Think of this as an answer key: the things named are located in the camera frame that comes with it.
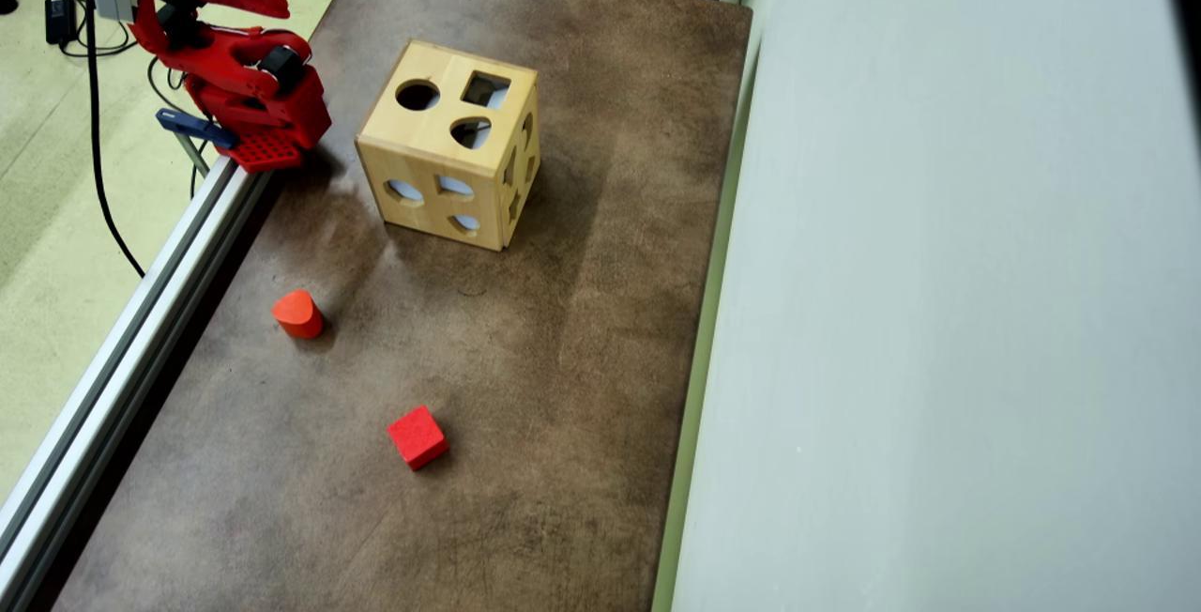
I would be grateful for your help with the wooden shape sorter box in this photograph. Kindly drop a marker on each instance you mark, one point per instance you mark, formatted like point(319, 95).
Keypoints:
point(441, 143)

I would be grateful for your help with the red robot arm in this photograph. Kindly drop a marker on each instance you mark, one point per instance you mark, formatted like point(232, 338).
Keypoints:
point(281, 105)

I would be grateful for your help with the black power adapter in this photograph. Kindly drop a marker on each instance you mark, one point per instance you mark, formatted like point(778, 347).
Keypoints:
point(60, 19)

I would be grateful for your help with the aluminium profile rail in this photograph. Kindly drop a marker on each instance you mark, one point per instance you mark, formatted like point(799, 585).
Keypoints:
point(122, 349)

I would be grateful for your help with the blue table clamp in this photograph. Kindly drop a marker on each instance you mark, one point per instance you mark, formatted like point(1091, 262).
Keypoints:
point(192, 127)

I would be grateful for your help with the orange teardrop block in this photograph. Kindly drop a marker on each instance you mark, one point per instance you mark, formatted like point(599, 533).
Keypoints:
point(298, 313)

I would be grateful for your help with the red cube block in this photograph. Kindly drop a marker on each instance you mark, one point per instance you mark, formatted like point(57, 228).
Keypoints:
point(418, 437)

